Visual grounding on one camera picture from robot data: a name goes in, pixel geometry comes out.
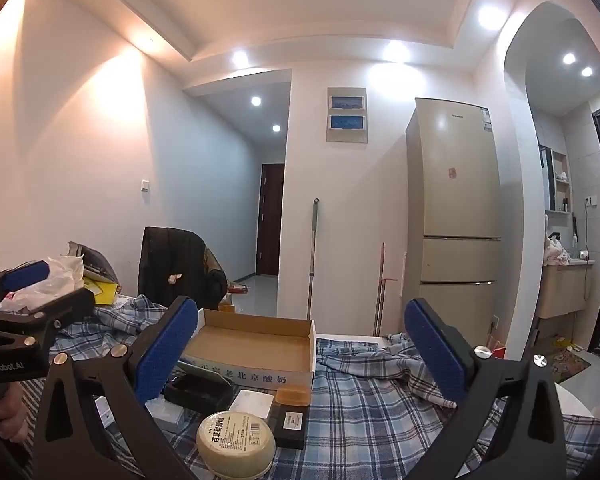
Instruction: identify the black tray box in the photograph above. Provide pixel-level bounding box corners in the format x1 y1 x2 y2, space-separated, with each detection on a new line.
163 374 233 413

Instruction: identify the patterned doormat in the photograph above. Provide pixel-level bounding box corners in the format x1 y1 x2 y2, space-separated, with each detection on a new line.
550 347 592 385

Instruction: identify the round cream jar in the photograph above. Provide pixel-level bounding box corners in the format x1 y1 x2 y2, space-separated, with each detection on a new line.
196 411 277 478

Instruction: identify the wall mirror cabinet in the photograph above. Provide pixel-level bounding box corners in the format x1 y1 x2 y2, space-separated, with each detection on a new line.
540 144 572 216

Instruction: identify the beige vanity cabinet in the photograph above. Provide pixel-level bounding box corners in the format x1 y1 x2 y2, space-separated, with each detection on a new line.
536 260 595 320

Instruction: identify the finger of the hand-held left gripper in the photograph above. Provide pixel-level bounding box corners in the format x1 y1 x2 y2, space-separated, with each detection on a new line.
0 287 97 350
0 259 51 311

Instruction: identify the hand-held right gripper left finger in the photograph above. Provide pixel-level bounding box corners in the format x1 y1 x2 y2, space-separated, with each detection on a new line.
30 295 201 480

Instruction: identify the white plastic box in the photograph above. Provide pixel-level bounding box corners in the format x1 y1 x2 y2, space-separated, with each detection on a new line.
145 401 187 432

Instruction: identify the wall electrical panel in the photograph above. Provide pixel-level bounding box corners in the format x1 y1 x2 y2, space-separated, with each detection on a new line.
326 86 368 145

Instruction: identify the orange soap bar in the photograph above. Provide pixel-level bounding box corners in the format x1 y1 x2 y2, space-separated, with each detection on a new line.
275 387 312 407

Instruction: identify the grey bag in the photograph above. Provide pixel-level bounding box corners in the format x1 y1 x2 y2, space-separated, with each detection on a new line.
69 241 118 283

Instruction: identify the grey mop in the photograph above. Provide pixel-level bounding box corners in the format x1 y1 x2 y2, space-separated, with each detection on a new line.
306 198 322 322

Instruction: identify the beige refrigerator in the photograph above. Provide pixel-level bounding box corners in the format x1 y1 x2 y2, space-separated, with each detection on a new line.
404 97 503 338

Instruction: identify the blue plaid cloth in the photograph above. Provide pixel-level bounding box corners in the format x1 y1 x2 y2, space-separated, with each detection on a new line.
20 292 600 480

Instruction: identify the white plastic bag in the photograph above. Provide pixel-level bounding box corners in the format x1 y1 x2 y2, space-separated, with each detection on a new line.
0 255 86 313

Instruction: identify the yellow bag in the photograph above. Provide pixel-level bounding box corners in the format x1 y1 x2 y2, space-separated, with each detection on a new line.
82 275 120 306

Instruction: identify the black box white label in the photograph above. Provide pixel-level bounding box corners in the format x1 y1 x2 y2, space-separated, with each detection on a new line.
272 405 308 450

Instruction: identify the dark brown door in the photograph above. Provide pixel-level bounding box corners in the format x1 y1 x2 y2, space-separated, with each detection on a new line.
256 163 285 277

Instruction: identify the white charger adapter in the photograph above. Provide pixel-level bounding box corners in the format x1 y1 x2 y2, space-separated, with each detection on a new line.
228 389 275 418

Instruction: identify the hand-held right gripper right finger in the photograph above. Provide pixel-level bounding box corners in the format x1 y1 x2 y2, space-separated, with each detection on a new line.
404 297 568 480

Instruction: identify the person's left hand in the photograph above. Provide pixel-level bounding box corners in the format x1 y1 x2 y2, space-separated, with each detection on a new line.
0 390 32 444

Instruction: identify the pink white cloth pile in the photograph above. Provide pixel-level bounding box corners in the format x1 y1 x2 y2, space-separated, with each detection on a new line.
542 237 571 266

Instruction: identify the chair with black jacket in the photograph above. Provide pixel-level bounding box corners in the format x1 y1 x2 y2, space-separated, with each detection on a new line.
137 226 229 311

